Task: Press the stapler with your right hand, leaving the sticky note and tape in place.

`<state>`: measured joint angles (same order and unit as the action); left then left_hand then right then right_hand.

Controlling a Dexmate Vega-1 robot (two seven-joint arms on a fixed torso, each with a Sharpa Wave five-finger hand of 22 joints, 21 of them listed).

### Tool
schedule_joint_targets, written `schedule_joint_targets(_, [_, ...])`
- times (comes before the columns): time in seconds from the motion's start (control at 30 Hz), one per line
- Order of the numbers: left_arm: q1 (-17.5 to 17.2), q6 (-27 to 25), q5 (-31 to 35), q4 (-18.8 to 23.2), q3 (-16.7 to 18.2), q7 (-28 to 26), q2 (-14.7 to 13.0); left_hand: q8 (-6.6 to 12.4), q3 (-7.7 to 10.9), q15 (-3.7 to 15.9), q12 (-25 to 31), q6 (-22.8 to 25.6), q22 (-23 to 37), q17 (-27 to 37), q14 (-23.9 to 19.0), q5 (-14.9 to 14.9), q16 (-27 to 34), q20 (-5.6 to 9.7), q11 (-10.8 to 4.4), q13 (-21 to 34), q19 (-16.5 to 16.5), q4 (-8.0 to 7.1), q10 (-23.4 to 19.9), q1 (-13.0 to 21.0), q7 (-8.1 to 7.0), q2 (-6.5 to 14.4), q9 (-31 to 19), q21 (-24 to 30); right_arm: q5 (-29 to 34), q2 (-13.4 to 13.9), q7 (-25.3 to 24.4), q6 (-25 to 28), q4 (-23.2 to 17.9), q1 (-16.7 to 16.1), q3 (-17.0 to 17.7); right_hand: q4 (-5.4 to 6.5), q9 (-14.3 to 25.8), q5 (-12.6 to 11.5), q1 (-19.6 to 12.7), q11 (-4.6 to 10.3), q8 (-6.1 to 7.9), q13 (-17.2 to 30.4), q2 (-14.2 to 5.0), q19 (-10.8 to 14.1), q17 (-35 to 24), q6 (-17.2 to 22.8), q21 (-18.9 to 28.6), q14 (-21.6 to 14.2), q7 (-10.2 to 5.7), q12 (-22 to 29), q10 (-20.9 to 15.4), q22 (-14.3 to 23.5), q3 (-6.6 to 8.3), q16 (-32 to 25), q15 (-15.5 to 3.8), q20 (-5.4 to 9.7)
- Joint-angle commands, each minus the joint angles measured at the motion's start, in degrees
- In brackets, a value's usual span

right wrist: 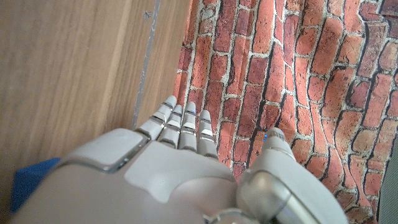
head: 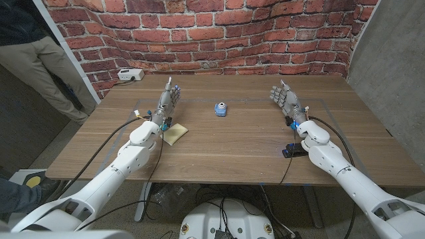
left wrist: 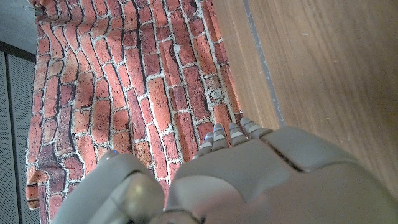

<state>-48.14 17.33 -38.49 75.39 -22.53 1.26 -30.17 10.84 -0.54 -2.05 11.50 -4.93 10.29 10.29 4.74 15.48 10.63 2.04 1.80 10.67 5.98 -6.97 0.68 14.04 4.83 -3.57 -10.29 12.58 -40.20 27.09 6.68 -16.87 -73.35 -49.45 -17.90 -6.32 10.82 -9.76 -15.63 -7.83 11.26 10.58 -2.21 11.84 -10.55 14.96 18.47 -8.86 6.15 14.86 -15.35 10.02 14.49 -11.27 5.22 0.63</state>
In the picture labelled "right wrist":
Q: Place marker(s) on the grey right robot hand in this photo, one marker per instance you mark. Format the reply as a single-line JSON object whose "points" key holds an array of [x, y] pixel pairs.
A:
{"points": [[174, 183]]}

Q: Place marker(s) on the small blue cube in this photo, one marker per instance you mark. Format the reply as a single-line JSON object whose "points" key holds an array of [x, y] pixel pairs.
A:
{"points": [[29, 180]]}

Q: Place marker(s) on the red brick printed backdrop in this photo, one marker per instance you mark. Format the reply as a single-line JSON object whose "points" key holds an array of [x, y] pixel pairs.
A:
{"points": [[280, 68]]}

